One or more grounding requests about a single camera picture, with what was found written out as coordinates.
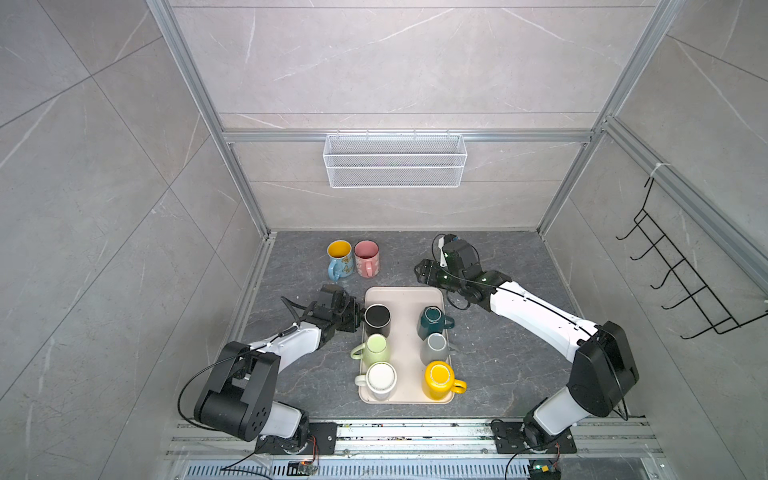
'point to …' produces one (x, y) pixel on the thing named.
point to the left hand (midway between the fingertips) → (366, 294)
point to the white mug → (380, 378)
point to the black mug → (377, 319)
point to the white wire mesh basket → (394, 160)
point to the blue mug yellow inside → (341, 262)
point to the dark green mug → (433, 321)
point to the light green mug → (375, 349)
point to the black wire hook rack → (702, 300)
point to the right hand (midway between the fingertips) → (422, 268)
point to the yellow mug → (439, 381)
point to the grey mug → (435, 348)
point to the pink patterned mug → (367, 258)
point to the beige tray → (405, 304)
